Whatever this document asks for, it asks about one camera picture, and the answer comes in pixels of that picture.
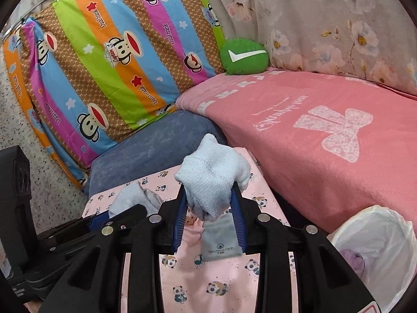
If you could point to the green check-mark cushion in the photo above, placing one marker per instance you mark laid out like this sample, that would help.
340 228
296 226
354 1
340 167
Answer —
244 57

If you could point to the white bag-lined trash bin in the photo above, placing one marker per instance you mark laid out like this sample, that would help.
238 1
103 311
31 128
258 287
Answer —
384 234

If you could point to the floral grey cloth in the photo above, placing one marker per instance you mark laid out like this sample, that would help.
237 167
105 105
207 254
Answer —
325 16

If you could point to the pale pink cloth piece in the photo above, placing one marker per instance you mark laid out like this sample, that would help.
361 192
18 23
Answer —
193 234

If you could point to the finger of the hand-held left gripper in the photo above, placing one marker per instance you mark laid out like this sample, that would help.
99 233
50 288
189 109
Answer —
99 221

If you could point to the blue-grey cushion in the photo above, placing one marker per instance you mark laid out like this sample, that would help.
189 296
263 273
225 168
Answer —
146 140

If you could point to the pink panda-print cloth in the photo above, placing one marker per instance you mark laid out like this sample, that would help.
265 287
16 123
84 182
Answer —
221 287

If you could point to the striped monkey-print quilt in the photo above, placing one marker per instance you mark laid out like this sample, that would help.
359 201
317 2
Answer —
114 71

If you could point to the pink blanket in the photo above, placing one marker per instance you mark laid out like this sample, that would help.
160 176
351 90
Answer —
293 137

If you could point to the purple cloth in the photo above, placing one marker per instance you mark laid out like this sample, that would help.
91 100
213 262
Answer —
353 263

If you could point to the light blue sock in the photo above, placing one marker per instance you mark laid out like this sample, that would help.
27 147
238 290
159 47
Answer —
130 199
211 169

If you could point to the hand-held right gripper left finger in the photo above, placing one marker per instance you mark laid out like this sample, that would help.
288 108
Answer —
182 225

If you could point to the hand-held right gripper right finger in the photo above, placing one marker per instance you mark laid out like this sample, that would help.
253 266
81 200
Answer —
238 228

